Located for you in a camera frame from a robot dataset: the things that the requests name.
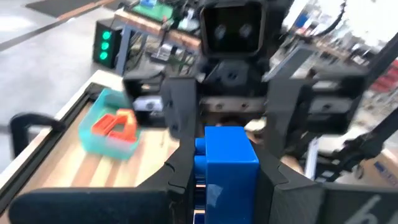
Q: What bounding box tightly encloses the blue toy building block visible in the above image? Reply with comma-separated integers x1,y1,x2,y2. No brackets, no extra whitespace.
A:
193,126,261,224

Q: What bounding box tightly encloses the wooden workbench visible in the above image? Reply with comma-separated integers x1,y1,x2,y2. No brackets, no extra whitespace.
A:
113,0,203,75

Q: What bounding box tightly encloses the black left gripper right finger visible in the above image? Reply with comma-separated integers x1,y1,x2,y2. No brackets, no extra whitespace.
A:
251,141,398,224

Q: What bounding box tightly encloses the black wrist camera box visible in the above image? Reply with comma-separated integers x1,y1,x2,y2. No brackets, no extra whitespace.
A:
198,0,268,58

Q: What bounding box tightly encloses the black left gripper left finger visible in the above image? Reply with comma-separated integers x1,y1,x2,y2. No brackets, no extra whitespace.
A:
8,136,197,224

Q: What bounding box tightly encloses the orange-red toy building block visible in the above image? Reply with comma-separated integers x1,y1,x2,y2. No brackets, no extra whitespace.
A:
91,113,118,137
107,108,138,143

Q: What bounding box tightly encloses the cardboard box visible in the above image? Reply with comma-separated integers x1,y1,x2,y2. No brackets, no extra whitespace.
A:
357,149,398,187

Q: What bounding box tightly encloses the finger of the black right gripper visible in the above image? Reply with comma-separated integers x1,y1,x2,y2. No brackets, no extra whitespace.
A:
265,77,315,160
160,75,202,141

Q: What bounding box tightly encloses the black box with green lights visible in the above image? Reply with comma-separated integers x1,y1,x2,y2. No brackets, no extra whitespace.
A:
92,18,124,69

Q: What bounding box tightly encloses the teal plastic bin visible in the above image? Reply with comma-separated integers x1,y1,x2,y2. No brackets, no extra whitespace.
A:
77,88,142,161

